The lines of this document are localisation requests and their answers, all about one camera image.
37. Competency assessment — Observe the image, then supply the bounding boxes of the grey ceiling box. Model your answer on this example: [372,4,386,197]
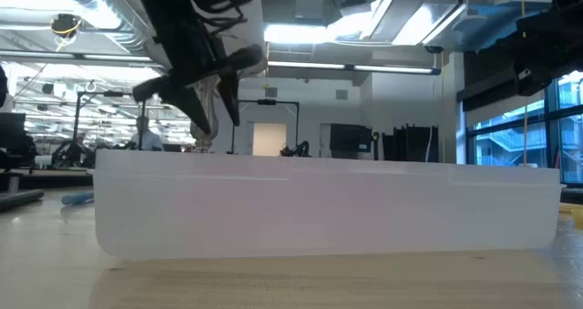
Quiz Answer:
[294,0,325,21]

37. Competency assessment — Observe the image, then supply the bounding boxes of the yellow cable reel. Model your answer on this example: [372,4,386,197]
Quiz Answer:
[49,13,83,40]

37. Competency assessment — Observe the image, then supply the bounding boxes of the black gantry frame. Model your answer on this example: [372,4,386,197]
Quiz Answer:
[72,89,148,151]
[230,98,301,155]

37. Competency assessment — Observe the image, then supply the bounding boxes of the pale door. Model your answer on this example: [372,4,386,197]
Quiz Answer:
[251,121,288,158]

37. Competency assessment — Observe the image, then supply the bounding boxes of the black aluminium table frame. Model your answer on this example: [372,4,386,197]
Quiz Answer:
[0,168,95,190]

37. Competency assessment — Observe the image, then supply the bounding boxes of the pink lidded clear pencil box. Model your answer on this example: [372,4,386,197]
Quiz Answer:
[93,149,562,261]

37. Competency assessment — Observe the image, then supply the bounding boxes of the black desk monitor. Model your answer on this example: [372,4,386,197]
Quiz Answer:
[0,112,27,139]

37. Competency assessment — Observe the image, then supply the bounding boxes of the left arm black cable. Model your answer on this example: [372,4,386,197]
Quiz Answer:
[186,0,250,32]

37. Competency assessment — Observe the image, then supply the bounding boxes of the background robot station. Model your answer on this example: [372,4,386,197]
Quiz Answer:
[49,138,97,169]

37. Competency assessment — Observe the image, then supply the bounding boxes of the black monitor on wall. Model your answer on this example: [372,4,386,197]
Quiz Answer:
[330,123,373,153]

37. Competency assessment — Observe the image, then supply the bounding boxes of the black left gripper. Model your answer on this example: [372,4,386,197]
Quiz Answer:
[131,30,266,136]

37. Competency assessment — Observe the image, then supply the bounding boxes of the white table lamp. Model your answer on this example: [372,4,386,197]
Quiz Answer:
[145,0,269,154]

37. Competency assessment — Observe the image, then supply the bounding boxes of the blue pen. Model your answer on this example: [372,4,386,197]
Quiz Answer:
[61,191,96,206]

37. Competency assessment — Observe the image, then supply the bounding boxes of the person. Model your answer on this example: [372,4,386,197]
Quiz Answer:
[130,115,164,151]

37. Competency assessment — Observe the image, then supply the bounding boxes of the black pen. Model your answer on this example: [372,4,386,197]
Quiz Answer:
[0,189,46,212]

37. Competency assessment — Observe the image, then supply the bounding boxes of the silver ventilation duct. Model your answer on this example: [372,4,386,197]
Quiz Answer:
[363,0,470,46]

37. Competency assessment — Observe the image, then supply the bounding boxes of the black equipment rack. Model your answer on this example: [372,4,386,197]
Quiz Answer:
[381,124,440,165]

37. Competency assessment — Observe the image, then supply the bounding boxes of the ceiling light strip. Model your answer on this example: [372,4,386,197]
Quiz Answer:
[266,60,442,77]

